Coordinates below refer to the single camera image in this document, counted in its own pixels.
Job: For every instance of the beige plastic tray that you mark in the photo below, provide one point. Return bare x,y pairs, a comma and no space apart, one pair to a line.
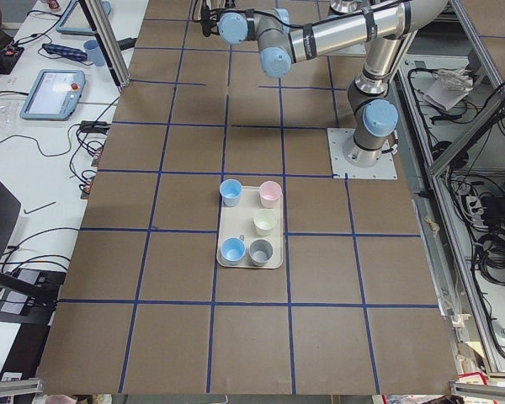
238,222

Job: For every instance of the near blue teach pendant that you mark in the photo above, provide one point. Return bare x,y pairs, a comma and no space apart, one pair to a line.
54,95

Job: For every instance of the light blue cup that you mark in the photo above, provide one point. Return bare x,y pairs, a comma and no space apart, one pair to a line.
230,191
233,251

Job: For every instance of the far blue teach pendant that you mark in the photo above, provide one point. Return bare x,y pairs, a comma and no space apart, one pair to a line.
73,21

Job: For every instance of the black allen key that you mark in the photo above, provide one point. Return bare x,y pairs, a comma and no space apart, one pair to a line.
38,208

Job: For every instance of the pink plastic cup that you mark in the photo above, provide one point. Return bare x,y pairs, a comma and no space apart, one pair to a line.
270,193

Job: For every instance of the blue cup on desk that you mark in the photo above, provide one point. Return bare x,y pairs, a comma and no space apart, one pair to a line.
94,52

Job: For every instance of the grey plastic cup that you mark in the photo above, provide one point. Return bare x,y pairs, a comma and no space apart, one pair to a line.
260,252

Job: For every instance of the light blue cup rear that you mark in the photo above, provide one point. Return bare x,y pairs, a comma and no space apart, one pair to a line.
230,191

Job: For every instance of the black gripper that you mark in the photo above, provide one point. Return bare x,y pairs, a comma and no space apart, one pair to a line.
209,22

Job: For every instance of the light blue cup front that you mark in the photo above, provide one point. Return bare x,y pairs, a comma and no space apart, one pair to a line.
233,251

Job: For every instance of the blue teach pendant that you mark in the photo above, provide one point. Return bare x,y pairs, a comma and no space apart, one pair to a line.
73,21
54,95

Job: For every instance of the black power adapter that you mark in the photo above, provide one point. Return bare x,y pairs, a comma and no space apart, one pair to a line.
94,127

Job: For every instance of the aluminium frame post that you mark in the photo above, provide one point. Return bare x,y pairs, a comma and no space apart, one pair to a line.
104,35

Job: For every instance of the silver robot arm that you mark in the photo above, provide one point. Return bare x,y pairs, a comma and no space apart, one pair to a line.
386,27

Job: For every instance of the pale green plastic cup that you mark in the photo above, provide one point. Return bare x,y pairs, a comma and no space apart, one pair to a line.
264,220

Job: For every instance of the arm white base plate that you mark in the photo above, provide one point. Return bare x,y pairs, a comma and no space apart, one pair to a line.
379,168
356,50

